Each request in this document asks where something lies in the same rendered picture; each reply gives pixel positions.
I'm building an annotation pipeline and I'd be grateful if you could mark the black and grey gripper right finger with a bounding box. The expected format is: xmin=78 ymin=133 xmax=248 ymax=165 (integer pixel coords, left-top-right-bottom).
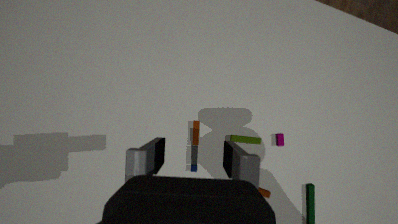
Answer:
xmin=223 ymin=141 xmax=260 ymax=191

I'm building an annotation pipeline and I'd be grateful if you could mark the olive green rectangular rod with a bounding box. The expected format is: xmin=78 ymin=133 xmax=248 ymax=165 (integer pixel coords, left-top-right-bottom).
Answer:
xmin=230 ymin=135 xmax=261 ymax=144

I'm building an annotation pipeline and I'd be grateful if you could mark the orange-brown rod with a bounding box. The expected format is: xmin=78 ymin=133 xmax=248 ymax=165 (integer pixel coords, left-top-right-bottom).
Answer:
xmin=192 ymin=121 xmax=200 ymax=145
xmin=259 ymin=187 xmax=271 ymax=198

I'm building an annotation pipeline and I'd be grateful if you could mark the small magenta block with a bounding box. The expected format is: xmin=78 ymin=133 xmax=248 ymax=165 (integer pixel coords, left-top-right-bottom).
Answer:
xmin=276 ymin=133 xmax=284 ymax=146

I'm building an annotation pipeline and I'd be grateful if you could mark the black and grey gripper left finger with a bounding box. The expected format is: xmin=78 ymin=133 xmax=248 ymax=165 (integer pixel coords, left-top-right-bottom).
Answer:
xmin=125 ymin=137 xmax=165 ymax=183

